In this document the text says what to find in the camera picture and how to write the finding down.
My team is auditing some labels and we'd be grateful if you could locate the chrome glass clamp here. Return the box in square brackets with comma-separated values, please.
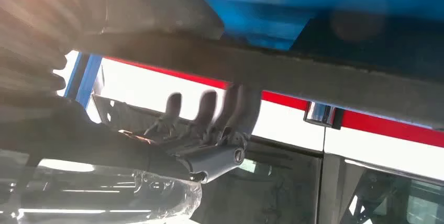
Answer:
[304, 102, 344, 129]

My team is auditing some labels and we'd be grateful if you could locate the white panel with red stripe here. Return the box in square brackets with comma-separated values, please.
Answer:
[53, 50, 444, 182]

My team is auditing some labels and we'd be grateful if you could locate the dark perforated bracket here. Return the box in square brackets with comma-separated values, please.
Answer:
[91, 93, 174, 140]

